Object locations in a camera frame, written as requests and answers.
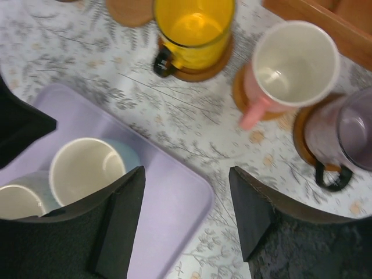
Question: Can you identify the yellow mug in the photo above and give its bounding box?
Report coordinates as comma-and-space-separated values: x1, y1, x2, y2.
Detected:
153, 1, 235, 76

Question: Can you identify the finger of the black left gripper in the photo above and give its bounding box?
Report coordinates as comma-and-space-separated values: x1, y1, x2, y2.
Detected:
0, 80, 57, 169

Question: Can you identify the dark brown coaster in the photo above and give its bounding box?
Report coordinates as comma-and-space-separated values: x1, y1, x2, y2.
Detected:
292, 92, 343, 167
155, 35, 234, 83

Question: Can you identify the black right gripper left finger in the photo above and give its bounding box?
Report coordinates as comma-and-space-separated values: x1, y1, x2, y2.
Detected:
1, 166, 145, 278

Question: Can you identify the pink mug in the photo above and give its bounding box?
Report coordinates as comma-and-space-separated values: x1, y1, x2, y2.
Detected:
239, 20, 341, 130

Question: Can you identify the cream white mug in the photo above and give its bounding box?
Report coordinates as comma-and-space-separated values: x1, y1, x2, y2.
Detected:
1, 171, 60, 220

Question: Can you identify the orange wooden compartment box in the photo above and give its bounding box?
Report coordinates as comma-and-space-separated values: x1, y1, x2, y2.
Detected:
262, 0, 371, 70

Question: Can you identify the light wooden coaster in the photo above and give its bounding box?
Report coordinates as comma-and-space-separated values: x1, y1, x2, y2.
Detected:
232, 67, 286, 121
105, 0, 153, 27

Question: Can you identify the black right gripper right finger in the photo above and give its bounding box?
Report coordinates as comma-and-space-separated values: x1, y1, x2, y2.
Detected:
229, 166, 371, 278

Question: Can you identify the lavender tray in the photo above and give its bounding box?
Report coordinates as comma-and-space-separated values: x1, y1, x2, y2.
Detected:
1, 84, 213, 278

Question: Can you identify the light blue mug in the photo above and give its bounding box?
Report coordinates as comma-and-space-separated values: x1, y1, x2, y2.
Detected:
49, 137, 141, 207

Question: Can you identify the purple mug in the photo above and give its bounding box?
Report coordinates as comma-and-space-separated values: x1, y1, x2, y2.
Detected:
305, 88, 371, 192

